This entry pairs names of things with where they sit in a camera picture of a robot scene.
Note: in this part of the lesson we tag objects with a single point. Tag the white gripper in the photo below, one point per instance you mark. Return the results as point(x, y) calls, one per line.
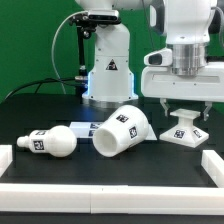
point(207, 85)

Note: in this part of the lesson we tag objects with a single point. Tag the white lamp base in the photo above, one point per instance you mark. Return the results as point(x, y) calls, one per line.
point(185, 133)

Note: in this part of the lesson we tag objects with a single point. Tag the white lamp bulb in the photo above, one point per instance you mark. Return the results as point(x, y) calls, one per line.
point(59, 141)

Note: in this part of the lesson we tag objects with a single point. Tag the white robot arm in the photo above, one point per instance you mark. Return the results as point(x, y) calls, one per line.
point(181, 70)

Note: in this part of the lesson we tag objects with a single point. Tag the white lamp shade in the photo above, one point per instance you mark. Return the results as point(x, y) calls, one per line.
point(126, 127)

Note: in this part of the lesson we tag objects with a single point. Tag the white paper marker sheet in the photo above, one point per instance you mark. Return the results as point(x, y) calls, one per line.
point(87, 129)

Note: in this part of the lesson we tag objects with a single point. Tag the white right wall block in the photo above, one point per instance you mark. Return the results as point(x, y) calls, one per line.
point(213, 164)

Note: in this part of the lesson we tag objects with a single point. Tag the white wall block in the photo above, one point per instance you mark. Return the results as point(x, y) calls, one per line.
point(5, 158)
point(213, 164)

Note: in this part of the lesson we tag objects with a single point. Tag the white left wall block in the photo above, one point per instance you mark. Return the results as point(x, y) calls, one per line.
point(5, 158)

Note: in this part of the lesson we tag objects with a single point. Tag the white front wall bar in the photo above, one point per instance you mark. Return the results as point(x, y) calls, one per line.
point(111, 199)

